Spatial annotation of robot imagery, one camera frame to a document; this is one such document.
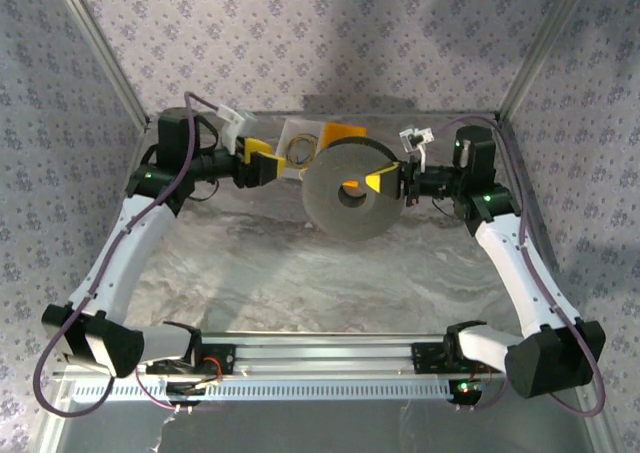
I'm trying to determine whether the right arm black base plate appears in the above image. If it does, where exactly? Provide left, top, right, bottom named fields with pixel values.
left=410, top=340, right=504, bottom=375

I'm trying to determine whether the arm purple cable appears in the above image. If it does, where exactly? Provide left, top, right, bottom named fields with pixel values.
left=432, top=115, right=606, bottom=419
left=33, top=91, right=224, bottom=419

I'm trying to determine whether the white plastic bin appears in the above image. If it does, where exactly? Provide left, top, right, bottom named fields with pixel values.
left=277, top=116, right=326, bottom=180

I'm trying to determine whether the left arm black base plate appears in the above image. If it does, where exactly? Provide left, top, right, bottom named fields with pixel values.
left=143, top=340, right=237, bottom=378

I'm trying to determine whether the black cable spool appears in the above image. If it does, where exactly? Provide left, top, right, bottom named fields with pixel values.
left=301, top=136, right=405, bottom=242

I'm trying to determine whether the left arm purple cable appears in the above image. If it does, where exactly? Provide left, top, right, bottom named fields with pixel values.
left=33, top=91, right=224, bottom=419

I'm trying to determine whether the yellow plastic bin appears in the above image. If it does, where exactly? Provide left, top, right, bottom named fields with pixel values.
left=319, top=121, right=369, bottom=148

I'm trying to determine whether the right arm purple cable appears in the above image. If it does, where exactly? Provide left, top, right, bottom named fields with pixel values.
left=432, top=115, right=606, bottom=419

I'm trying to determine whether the white slotted cable duct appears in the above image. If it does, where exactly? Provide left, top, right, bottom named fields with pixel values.
left=72, top=376, right=454, bottom=403

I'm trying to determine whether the blue cable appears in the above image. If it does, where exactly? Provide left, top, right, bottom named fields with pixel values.
left=287, top=140, right=316, bottom=168

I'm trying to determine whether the aluminium frame post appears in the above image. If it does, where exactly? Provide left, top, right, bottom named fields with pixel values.
left=49, top=0, right=152, bottom=128
left=496, top=0, right=597, bottom=122

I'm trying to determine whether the aluminium side rail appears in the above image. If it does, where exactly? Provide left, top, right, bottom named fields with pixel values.
left=37, top=117, right=154, bottom=453
left=493, top=112, right=617, bottom=453

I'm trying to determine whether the aluminium mounting rail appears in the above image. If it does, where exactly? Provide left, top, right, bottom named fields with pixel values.
left=52, top=330, right=600, bottom=380

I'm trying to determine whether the coiled yellow cable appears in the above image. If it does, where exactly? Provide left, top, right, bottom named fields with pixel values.
left=284, top=132, right=320, bottom=168

